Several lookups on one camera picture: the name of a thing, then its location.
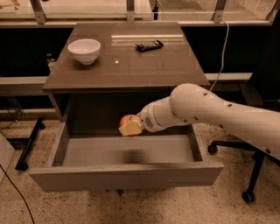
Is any black floor cable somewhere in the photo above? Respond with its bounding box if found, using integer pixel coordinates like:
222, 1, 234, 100
0, 164, 36, 224

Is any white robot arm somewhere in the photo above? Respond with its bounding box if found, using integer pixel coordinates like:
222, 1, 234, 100
119, 83, 280, 159

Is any white ceramic bowl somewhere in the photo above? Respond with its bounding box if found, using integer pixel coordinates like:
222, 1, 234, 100
67, 38, 101, 65

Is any grey drawer cabinet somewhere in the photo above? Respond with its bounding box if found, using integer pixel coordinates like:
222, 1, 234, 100
42, 21, 211, 123

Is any black wheeled table leg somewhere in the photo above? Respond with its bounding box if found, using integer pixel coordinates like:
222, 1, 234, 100
15, 117, 45, 171

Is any black office chair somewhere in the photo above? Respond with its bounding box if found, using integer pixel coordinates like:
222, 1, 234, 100
207, 141, 280, 204

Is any black remote control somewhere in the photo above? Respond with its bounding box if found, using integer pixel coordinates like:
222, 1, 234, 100
136, 40, 164, 53

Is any red apple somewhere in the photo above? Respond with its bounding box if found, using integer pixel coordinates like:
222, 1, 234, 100
119, 114, 140, 138

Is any white hanging cable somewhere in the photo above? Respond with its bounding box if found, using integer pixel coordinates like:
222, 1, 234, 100
209, 20, 230, 92

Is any open grey top drawer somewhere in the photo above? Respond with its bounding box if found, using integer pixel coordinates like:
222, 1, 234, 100
28, 95, 225, 193

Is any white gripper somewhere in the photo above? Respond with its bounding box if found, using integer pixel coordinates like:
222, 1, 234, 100
119, 101, 163, 137

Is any metal window railing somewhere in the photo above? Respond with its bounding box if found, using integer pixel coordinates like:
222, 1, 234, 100
0, 0, 280, 26

